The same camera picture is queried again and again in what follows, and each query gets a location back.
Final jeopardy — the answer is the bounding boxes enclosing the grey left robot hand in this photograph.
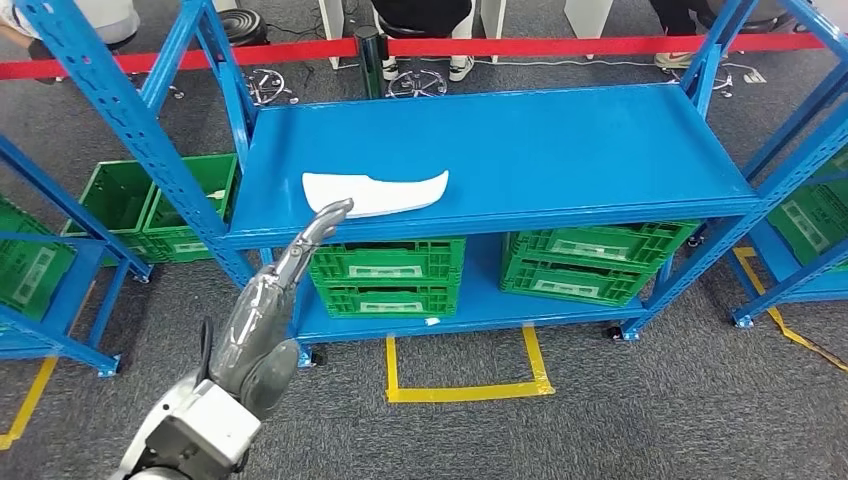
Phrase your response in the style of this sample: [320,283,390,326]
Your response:
[208,197,356,423]

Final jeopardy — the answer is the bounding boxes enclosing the white curved plastic part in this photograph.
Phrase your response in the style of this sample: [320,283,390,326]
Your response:
[301,169,450,220]

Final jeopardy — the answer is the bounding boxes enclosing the green open plastic crate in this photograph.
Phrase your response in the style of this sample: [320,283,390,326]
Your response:
[140,153,240,264]
[60,160,160,263]

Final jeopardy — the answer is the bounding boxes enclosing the yellow floor tape square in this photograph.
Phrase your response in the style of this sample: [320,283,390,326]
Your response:
[0,356,60,452]
[733,246,848,374]
[385,324,556,404]

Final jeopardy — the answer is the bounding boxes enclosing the red barrier belt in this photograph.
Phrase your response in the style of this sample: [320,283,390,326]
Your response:
[387,33,826,59]
[0,37,359,82]

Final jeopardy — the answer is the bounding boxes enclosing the chrome base stool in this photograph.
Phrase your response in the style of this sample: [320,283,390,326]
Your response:
[376,19,449,101]
[665,66,735,99]

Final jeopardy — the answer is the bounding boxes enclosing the black round stool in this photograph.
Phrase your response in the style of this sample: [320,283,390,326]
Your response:
[217,7,301,107]

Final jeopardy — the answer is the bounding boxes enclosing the person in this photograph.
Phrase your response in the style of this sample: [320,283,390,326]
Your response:
[649,0,713,71]
[370,0,476,83]
[705,0,806,34]
[0,0,140,51]

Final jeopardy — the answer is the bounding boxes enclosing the black barrier post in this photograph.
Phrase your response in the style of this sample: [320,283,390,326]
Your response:
[352,25,391,101]

